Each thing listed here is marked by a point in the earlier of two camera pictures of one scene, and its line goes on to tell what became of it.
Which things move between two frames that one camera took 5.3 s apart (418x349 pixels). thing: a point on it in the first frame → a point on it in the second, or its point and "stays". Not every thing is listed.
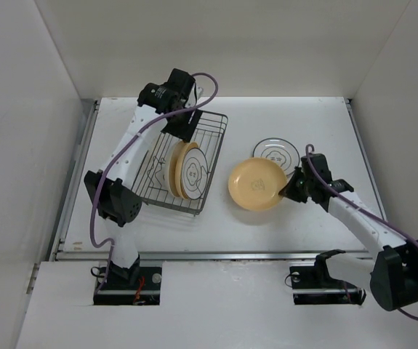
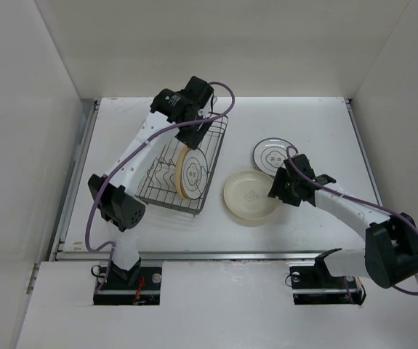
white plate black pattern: x=194 y=173 stays
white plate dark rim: x=280 y=150 stays
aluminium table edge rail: x=60 y=254 stays
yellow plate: x=255 y=183 → x=251 y=211
